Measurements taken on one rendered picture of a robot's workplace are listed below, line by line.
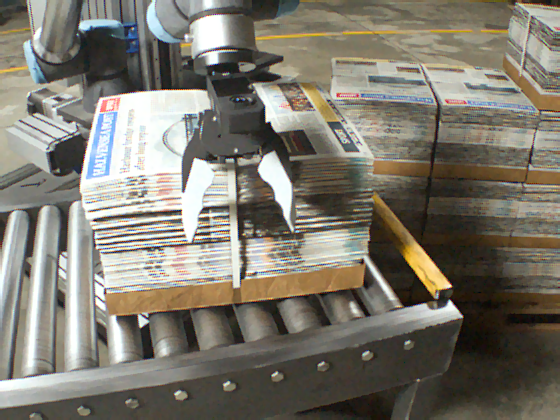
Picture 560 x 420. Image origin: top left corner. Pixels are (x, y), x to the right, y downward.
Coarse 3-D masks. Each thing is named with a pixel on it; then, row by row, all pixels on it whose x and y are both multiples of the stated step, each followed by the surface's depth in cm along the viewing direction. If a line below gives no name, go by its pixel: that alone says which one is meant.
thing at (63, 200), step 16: (64, 192) 108; (80, 192) 108; (0, 208) 103; (16, 208) 103; (32, 208) 103; (64, 208) 105; (32, 224) 105; (64, 224) 107; (0, 240) 105; (32, 240) 107; (64, 240) 109; (32, 256) 109
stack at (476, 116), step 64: (384, 64) 167; (448, 64) 171; (384, 128) 146; (448, 128) 145; (512, 128) 143; (384, 192) 157; (448, 192) 154; (512, 192) 153; (384, 256) 170; (448, 256) 167; (512, 256) 166
